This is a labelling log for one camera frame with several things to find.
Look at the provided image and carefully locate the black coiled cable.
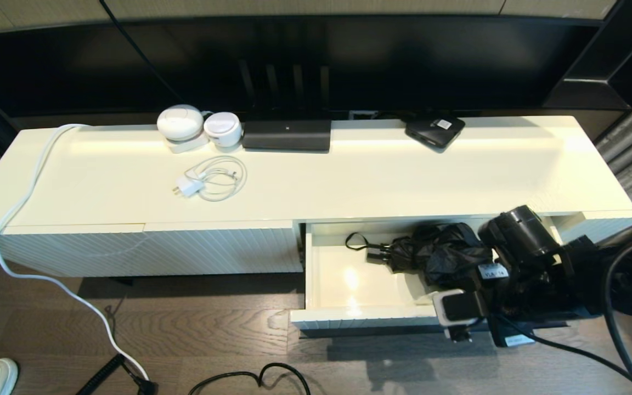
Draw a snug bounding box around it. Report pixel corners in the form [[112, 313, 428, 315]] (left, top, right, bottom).
[[77, 353, 157, 395]]

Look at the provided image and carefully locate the white tv cabinet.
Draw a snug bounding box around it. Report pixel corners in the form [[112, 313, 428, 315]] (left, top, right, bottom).
[[0, 115, 632, 278]]

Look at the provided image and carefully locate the black umbrella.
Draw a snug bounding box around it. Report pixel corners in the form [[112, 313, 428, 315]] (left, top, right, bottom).
[[345, 222, 495, 291]]

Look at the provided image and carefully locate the black router with antennas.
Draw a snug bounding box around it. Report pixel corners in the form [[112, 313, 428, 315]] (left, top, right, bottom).
[[238, 59, 332, 153]]

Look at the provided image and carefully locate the labelled black wrist camera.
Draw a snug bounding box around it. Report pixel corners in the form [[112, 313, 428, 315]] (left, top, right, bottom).
[[478, 262, 510, 280]]

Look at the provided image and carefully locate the small white round device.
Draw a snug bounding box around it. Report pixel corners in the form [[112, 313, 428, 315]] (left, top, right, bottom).
[[204, 112, 242, 148]]

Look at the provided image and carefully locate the large white dome device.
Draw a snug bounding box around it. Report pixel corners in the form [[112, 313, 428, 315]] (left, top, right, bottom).
[[156, 104, 210, 155]]

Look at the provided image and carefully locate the white fluted drawer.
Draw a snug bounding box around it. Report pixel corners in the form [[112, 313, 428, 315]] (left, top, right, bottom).
[[290, 217, 574, 331]]

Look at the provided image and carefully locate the black television screen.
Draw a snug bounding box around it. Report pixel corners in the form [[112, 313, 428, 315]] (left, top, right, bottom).
[[0, 15, 607, 119]]

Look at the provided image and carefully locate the white charger with coiled cable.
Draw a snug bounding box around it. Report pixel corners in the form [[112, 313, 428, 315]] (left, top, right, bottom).
[[172, 155, 248, 202]]

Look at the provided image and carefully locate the black set-top box with label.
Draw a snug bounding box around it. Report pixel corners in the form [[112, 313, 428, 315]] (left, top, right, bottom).
[[405, 114, 466, 152]]

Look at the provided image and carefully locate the thin black floor cable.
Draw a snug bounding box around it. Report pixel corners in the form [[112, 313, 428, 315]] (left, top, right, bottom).
[[187, 362, 312, 395]]

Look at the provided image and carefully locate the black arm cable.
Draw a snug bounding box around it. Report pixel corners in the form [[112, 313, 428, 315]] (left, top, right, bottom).
[[497, 230, 632, 393]]

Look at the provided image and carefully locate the black shelf unit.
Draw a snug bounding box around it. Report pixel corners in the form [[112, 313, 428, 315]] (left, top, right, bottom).
[[541, 0, 632, 110]]

